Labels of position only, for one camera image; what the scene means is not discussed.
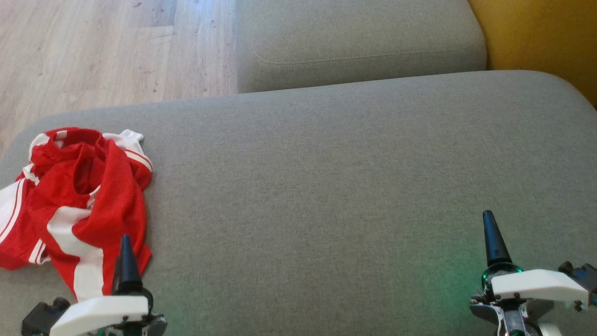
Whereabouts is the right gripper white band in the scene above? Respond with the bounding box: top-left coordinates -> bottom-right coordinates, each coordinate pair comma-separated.
470,210 -> 590,336

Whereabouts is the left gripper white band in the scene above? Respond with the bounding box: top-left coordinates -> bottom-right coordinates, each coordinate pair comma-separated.
49,235 -> 167,336

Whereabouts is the red white sports jersey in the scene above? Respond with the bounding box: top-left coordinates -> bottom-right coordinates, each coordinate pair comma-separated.
0,127 -> 153,271

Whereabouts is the large grey sofa seat cushion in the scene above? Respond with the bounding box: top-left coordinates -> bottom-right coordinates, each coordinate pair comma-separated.
0,70 -> 597,336

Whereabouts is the yellow upholstered sofa part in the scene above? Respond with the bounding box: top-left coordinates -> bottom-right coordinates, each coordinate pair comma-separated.
468,0 -> 597,109

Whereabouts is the small grey sofa cushion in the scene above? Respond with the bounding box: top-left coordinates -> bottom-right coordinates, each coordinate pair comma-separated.
236,0 -> 488,94

